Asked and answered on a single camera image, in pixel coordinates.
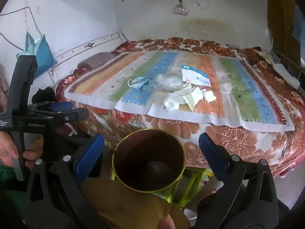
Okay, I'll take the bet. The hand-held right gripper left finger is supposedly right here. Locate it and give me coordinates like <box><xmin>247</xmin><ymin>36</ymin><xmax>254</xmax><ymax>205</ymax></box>
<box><xmin>24</xmin><ymin>134</ymin><xmax>115</xmax><ymax>229</ymax></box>

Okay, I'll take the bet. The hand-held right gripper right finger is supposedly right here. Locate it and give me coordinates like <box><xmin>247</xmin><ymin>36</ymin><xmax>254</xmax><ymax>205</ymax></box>
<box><xmin>193</xmin><ymin>132</ymin><xmax>279</xmax><ymax>229</ymax></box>

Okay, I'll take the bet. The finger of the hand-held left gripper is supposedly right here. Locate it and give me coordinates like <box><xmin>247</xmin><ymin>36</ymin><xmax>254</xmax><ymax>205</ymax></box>
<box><xmin>29</xmin><ymin>101</ymin><xmax>74</xmax><ymax>112</ymax></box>
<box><xmin>45</xmin><ymin>108</ymin><xmax>89</xmax><ymax>127</ymax></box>

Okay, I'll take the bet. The brown gold-rimmed trash bin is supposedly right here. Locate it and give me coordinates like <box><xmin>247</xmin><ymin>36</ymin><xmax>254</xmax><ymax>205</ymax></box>
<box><xmin>112</xmin><ymin>128</ymin><xmax>186</xmax><ymax>204</ymax></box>

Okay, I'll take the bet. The small white packet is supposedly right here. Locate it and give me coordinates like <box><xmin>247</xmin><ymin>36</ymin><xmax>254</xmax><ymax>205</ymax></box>
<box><xmin>204</xmin><ymin>91</ymin><xmax>217</xmax><ymax>103</ymax></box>

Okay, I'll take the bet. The white printed bag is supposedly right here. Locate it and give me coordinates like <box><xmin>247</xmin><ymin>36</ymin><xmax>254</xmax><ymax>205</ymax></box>
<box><xmin>163</xmin><ymin>91</ymin><xmax>191</xmax><ymax>112</ymax></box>

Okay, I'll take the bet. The blue face mask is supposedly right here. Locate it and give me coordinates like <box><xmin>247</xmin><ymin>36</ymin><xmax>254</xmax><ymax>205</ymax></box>
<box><xmin>127</xmin><ymin>76</ymin><xmax>150</xmax><ymax>90</ymax></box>

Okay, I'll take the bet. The blue and white packet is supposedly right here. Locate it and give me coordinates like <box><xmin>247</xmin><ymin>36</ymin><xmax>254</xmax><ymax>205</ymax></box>
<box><xmin>181</xmin><ymin>64</ymin><xmax>211</xmax><ymax>87</ymax></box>

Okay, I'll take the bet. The clear plastic bag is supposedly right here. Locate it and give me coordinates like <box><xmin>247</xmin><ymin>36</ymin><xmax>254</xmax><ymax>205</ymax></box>
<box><xmin>150</xmin><ymin>73</ymin><xmax>184</xmax><ymax>92</ymax></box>

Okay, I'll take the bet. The person's left hand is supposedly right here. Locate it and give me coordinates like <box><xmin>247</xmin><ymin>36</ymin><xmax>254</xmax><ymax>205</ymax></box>
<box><xmin>0</xmin><ymin>131</ymin><xmax>44</xmax><ymax>166</ymax></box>

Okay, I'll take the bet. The dark cloth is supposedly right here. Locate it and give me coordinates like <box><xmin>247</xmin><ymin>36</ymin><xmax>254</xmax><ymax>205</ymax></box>
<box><xmin>32</xmin><ymin>87</ymin><xmax>56</xmax><ymax>104</ymax></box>

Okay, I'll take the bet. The teal hanging bag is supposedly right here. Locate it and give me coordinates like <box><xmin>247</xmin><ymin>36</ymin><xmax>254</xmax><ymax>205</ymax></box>
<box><xmin>25</xmin><ymin>32</ymin><xmax>58</xmax><ymax>79</ymax></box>

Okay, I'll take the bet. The floral brown blanket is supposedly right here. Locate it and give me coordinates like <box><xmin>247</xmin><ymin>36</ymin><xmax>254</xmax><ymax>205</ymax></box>
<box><xmin>55</xmin><ymin>38</ymin><xmax>305</xmax><ymax>179</ymax></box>

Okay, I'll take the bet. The striped colourful mat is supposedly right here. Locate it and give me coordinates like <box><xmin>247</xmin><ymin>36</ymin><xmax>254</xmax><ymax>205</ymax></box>
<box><xmin>64</xmin><ymin>50</ymin><xmax>296</xmax><ymax>132</ymax></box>

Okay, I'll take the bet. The white headboard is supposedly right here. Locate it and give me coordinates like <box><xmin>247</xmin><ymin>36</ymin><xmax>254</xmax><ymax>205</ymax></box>
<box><xmin>51</xmin><ymin>32</ymin><xmax>129</xmax><ymax>86</ymax></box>

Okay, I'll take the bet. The grey ribbed pillow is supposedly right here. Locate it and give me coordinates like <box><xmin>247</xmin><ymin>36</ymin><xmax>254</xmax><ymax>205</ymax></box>
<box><xmin>77</xmin><ymin>52</ymin><xmax>117</xmax><ymax>70</ymax></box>

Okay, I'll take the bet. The mustard yellow garment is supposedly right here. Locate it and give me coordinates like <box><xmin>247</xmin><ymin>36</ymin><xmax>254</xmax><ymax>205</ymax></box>
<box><xmin>79</xmin><ymin>148</ymin><xmax>191</xmax><ymax>229</ymax></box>

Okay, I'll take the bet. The white cloth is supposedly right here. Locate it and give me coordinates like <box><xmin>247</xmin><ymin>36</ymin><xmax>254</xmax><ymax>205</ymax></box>
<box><xmin>273</xmin><ymin>63</ymin><xmax>301</xmax><ymax>89</ymax></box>

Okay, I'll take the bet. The metal rack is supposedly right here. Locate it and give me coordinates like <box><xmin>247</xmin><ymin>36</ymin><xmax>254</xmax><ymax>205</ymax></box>
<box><xmin>272</xmin><ymin>49</ymin><xmax>305</xmax><ymax>81</ymax></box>

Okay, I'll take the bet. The pale blue cloth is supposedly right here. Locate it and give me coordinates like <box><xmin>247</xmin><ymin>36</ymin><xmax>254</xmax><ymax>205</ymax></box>
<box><xmin>293</xmin><ymin>5</ymin><xmax>305</xmax><ymax>44</ymax></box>

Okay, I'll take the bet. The dark wall cable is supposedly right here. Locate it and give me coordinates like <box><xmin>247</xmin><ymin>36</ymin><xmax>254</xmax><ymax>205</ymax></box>
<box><xmin>0</xmin><ymin>6</ymin><xmax>55</xmax><ymax>77</ymax></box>

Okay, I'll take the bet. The pink wall hook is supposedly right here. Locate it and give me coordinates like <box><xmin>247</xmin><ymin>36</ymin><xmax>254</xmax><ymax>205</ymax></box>
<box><xmin>173</xmin><ymin>0</ymin><xmax>190</xmax><ymax>16</ymax></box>

